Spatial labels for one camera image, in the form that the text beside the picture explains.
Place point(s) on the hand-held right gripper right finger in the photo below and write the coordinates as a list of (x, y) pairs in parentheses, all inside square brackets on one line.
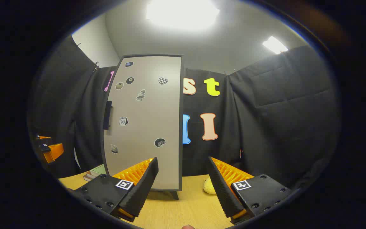
[(224, 194)]

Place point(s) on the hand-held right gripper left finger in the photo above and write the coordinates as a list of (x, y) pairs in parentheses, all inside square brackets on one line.
[(143, 190)]

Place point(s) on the green book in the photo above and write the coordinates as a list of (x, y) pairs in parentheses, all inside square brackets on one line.
[(98, 170)]

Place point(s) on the dark grey cabinet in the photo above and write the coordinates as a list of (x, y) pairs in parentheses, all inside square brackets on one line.
[(181, 127)]

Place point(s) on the large ceiling light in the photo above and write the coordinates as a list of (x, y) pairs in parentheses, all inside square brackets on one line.
[(183, 12)]

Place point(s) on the black backdrop cloth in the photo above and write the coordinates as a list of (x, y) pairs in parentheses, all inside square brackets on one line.
[(265, 121)]

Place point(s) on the small ceiling light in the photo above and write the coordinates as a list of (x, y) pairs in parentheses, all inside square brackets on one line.
[(275, 45)]

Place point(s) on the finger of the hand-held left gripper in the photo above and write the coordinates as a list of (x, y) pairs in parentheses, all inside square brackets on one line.
[(56, 152), (43, 137)]

